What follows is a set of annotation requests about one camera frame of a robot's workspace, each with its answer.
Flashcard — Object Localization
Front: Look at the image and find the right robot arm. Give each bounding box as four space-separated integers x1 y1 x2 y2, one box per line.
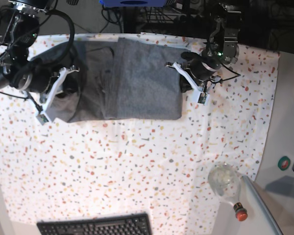
0 0 75 94

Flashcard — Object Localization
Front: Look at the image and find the terrazzo pattern tablecloth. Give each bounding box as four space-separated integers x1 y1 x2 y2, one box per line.
0 45 280 235

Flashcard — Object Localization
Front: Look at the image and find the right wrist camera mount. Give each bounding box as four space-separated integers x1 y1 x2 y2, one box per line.
35 65 80 125

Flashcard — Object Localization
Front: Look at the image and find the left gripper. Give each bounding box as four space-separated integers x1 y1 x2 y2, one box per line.
181 50 221 93

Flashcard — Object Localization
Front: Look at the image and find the grey t-shirt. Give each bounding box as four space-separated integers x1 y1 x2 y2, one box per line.
26 37 194 123

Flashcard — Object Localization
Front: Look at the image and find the green tape roll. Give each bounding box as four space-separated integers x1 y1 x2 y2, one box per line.
277 156 291 171

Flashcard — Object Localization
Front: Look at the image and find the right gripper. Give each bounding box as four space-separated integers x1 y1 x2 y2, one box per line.
14 61 72 94

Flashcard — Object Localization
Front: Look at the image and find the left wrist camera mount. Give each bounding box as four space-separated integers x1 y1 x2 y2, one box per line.
165 62 222 105

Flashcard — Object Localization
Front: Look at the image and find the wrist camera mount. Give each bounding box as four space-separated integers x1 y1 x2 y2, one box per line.
165 62 222 105
35 65 80 125

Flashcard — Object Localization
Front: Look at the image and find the metal wire rack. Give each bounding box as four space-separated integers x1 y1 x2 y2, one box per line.
135 0 211 25

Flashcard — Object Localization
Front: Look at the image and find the black keyboard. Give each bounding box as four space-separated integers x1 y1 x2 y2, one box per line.
36 213 152 235

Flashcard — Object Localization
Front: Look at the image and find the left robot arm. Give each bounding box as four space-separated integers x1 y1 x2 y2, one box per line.
181 0 244 93

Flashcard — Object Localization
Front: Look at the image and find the clear glass bottle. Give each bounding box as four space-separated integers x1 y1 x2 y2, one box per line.
208 163 248 222

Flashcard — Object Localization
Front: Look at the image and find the blue box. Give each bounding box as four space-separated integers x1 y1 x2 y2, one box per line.
99 0 167 7

